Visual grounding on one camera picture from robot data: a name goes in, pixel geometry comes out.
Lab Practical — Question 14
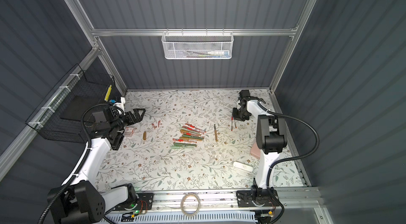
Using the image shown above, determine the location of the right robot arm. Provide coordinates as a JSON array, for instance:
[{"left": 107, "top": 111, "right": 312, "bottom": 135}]
[{"left": 232, "top": 90, "right": 320, "bottom": 201}]

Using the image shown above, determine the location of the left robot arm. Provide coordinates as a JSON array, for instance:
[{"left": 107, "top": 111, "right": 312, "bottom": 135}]
[{"left": 38, "top": 101, "right": 146, "bottom": 224}]

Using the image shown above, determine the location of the paper clip box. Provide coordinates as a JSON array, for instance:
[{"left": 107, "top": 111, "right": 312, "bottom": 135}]
[{"left": 123, "top": 127, "right": 135, "bottom": 137}]

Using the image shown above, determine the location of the pink pencil case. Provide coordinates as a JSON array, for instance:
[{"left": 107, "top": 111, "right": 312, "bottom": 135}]
[{"left": 250, "top": 144, "right": 262, "bottom": 159}]

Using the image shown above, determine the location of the gold marker in pile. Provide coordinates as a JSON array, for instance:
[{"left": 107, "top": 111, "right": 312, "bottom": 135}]
[{"left": 180, "top": 130, "right": 204, "bottom": 137}]

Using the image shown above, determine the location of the white rectangular eraser box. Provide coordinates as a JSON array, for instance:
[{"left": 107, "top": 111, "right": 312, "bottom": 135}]
[{"left": 233, "top": 162, "right": 253, "bottom": 173}]

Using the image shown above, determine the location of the roll of clear tape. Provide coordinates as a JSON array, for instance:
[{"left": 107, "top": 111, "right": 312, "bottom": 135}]
[{"left": 180, "top": 193, "right": 202, "bottom": 217}]

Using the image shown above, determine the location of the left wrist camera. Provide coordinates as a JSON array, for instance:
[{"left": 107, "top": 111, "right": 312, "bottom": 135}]
[{"left": 109, "top": 97, "right": 125, "bottom": 110}]

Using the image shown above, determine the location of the black wire basket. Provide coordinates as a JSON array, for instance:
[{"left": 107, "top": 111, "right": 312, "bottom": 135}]
[{"left": 25, "top": 64, "right": 117, "bottom": 143}]

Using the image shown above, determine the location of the white wire mesh basket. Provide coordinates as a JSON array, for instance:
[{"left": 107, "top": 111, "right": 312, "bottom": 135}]
[{"left": 161, "top": 32, "right": 234, "bottom": 60}]

